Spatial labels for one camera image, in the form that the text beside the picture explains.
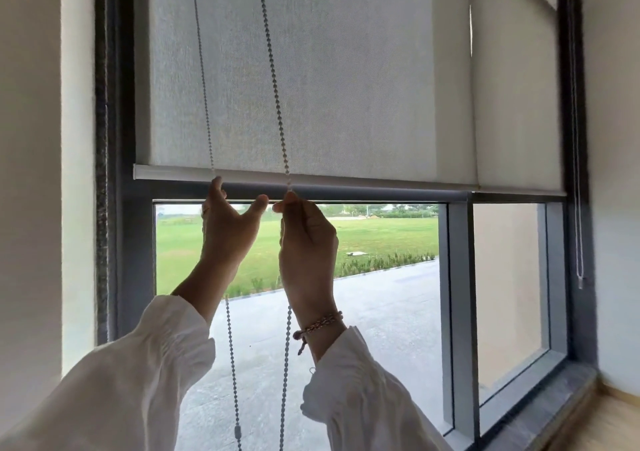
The grey stone window sill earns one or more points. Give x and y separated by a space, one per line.
555 405

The narrow grey roller blind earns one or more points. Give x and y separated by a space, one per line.
515 105

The green grass lawn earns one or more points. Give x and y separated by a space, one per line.
380 238

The person's right forearm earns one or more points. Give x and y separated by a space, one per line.
360 395

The row of small green plants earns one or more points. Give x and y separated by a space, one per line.
385 261

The person's left hand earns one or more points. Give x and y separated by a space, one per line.
222 230

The person's left thumb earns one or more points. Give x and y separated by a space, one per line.
256 206

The person's right thumb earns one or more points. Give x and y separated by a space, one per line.
281 207

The dark grey window frame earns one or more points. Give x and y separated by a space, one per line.
462 315

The wide grey roller blind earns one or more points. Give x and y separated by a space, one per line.
340 80

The person's left forearm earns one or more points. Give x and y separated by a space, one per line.
125 375

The person's right hand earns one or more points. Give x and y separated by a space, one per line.
307 255

